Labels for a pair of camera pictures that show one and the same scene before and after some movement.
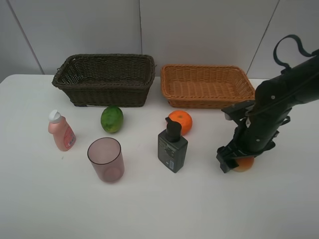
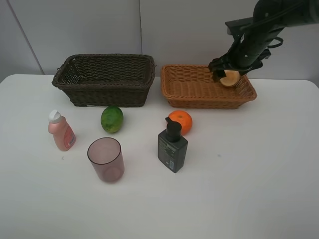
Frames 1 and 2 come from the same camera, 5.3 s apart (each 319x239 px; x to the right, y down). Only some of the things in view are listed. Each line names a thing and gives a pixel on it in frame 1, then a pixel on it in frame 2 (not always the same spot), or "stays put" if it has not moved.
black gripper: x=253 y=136 -> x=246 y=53
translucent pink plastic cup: x=105 y=156 stays put
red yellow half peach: x=244 y=164 -> x=232 y=77
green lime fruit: x=112 y=119 stays put
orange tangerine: x=184 y=118 stays put
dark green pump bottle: x=172 y=147 stays put
